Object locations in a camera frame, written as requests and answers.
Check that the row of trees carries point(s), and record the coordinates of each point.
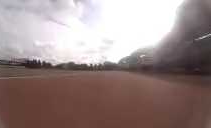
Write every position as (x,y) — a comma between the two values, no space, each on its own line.
(76,65)

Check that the red-brown paved path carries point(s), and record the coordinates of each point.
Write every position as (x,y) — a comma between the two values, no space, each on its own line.
(103,103)

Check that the grey asphalt road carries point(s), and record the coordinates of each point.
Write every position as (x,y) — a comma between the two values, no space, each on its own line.
(23,72)

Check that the large dark building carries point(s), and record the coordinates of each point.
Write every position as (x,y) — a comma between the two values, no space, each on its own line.
(189,43)

